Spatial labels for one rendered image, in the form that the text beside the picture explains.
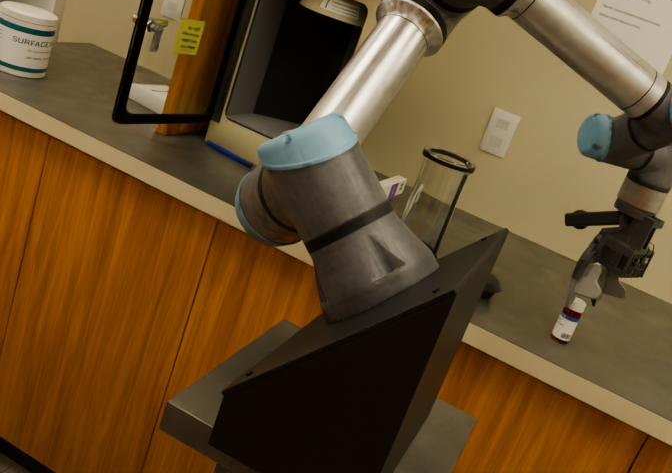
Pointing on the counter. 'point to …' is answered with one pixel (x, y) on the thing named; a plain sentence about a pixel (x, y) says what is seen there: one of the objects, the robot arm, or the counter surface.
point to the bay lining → (289, 54)
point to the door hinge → (237, 44)
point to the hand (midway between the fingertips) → (579, 299)
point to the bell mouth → (335, 6)
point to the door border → (132, 59)
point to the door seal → (139, 53)
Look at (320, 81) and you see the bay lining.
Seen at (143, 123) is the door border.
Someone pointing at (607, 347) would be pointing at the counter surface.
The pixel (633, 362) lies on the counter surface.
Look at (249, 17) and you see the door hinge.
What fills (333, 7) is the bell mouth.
